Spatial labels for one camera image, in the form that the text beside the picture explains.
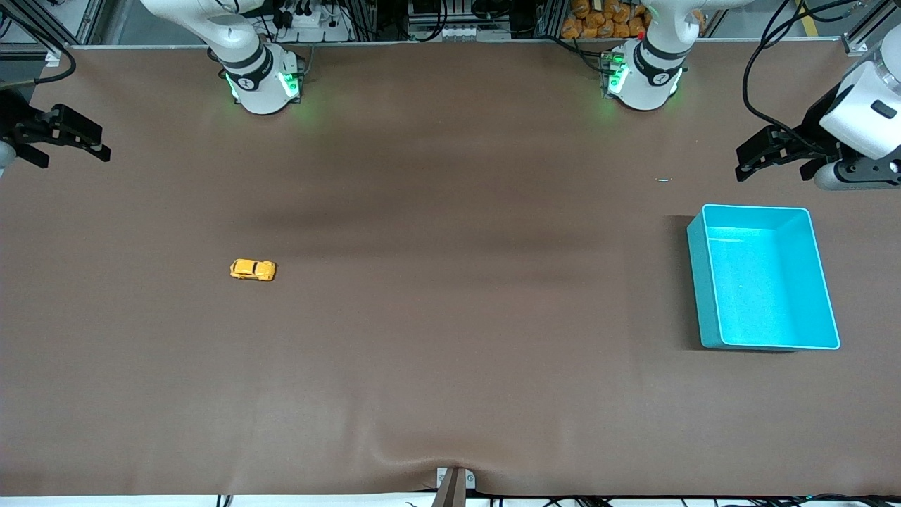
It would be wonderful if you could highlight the yellow beetle toy car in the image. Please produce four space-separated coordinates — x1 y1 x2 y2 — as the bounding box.
229 259 277 282

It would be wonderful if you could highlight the teal plastic bin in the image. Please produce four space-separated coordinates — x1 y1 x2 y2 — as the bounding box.
686 204 841 351

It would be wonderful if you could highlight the orange snack bags pile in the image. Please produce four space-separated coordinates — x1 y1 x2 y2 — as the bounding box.
561 0 652 40

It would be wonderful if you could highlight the white power strip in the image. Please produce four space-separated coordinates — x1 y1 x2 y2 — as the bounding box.
271 4 353 43

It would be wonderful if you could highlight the white terminal block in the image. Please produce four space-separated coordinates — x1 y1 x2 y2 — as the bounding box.
442 25 511 41

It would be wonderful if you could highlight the brown table mat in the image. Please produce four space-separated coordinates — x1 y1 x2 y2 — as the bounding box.
0 40 901 498

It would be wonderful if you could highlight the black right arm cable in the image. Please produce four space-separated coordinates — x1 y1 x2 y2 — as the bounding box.
0 14 77 89

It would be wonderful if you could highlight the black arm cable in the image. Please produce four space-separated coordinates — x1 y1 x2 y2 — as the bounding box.
0 14 77 89
744 0 863 152

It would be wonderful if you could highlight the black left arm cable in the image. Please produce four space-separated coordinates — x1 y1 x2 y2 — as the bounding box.
744 0 863 152

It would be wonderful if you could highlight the aluminium frame profile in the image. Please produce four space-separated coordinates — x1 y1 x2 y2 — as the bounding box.
841 0 901 56
0 0 106 50

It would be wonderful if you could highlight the grey metal clamp bracket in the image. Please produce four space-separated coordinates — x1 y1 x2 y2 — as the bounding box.
436 466 477 491

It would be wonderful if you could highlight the brown camera post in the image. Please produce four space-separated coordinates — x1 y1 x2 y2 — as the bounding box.
431 468 468 507

